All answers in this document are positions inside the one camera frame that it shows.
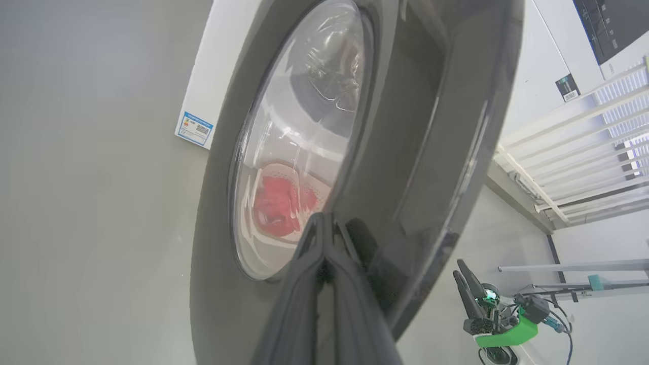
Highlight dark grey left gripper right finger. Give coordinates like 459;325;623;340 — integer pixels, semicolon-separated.
324;213;404;365

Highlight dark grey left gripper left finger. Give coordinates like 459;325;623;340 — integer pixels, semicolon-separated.
251;212;328;365

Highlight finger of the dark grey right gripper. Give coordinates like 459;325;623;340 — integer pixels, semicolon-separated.
453;270;480;321
456;259;487;301

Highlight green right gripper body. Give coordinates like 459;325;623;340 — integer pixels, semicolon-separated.
464;304;539;365

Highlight dark round washing machine door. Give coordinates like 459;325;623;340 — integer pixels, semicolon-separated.
190;0;525;365

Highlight cream perforated laundry basket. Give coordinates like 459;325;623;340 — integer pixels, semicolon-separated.
243;161;333;249

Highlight white washing machine body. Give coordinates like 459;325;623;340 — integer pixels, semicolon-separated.
174;0;649;153

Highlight grey metal rack bars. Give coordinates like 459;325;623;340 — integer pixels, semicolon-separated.
498;259;649;305

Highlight white railing fence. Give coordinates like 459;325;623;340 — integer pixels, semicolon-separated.
494;56;649;229

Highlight blue energy label sticker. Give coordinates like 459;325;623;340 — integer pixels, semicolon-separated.
175;112;214;148

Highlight small black washer sticker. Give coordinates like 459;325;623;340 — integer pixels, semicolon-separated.
555;74;581;103

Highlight black washer control panel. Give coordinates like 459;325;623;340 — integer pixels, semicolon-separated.
573;0;649;65

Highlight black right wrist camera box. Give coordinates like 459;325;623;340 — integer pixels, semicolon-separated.
514;293;552;325

